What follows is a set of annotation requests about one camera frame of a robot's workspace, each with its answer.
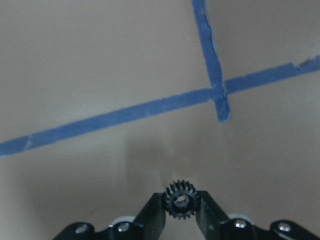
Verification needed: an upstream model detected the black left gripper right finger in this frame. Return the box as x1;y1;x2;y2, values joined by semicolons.
195;190;320;240

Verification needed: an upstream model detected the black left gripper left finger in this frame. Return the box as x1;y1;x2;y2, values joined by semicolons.
54;193;166;240

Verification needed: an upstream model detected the small black bearing gear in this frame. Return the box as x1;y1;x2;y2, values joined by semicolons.
164;180;200;220

